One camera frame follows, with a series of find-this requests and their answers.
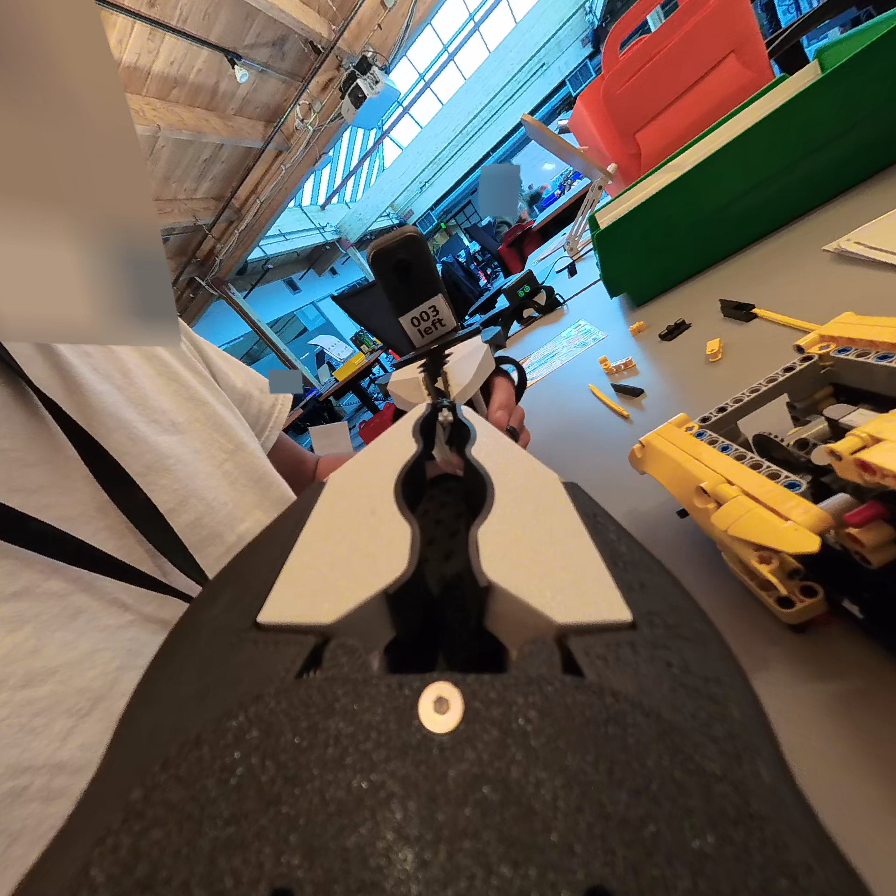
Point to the colourful sticker sheet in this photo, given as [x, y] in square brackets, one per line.
[563, 350]

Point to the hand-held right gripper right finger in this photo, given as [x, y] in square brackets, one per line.
[546, 546]

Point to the black toy brick connector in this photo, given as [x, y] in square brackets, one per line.
[674, 329]

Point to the white paper stack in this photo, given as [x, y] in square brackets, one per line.
[700, 147]

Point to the person's left forearm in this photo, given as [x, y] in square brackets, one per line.
[308, 469]

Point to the orange felt bag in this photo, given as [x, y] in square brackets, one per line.
[672, 105]

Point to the open instruction booklet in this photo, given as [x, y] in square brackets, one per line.
[864, 241]

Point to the wooden document stand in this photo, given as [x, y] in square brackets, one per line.
[560, 143]

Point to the red office chair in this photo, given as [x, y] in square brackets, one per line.
[521, 245]

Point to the yellow angled toy brick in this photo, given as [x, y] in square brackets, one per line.
[616, 364]

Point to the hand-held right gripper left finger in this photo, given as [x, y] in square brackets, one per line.
[343, 546]

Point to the black dimpled chair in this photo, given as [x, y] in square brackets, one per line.
[448, 546]

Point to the yellow toy brick car model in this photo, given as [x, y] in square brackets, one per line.
[735, 490]

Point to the yellow thin toy rod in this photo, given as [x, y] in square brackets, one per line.
[609, 401]
[784, 320]

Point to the green storage bin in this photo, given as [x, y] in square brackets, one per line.
[735, 196]

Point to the black toy brick panel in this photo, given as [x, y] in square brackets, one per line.
[735, 309]
[626, 390]

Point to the black toy axle connector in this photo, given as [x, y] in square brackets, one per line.
[442, 406]

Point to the small black toy robot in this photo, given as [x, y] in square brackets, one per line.
[528, 290]

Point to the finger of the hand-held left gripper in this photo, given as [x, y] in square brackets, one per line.
[470, 367]
[406, 388]

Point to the person's left hand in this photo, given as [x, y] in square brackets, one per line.
[507, 413]

